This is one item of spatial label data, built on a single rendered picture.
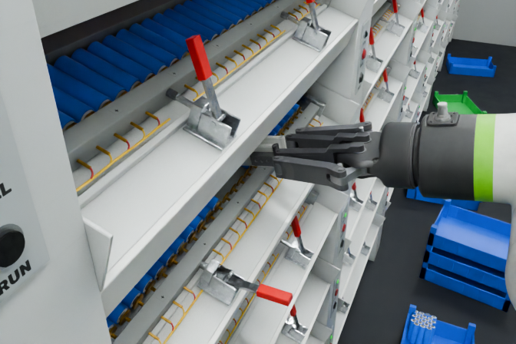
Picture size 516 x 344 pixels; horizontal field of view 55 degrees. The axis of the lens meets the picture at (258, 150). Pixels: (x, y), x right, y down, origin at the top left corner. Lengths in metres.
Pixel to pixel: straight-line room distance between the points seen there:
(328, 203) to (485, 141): 0.49
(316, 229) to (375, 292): 0.97
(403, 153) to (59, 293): 0.38
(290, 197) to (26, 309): 0.47
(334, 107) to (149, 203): 0.55
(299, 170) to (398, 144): 0.11
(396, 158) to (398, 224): 1.64
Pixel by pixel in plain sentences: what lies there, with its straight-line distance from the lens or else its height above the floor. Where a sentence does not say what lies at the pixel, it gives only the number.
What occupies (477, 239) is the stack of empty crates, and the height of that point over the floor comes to 0.16.
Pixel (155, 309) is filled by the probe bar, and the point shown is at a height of 0.97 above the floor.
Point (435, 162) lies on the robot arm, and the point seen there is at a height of 1.07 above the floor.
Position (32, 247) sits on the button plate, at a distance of 0.25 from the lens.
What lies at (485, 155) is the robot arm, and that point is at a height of 1.08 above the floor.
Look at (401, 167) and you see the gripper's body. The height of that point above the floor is 1.05.
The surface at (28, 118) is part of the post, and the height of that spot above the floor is 1.24.
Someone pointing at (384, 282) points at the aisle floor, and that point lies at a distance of 1.91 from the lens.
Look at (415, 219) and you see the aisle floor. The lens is 2.23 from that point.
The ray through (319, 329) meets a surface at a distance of 1.21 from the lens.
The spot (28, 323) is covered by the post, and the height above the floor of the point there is 1.14.
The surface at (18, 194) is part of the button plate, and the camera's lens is 0.24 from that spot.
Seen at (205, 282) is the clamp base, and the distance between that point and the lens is 0.54.
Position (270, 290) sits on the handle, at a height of 0.96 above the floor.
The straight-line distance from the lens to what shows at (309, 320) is 1.03.
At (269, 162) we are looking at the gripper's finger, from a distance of 0.61.
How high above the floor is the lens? 1.33
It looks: 31 degrees down
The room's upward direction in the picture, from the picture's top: straight up
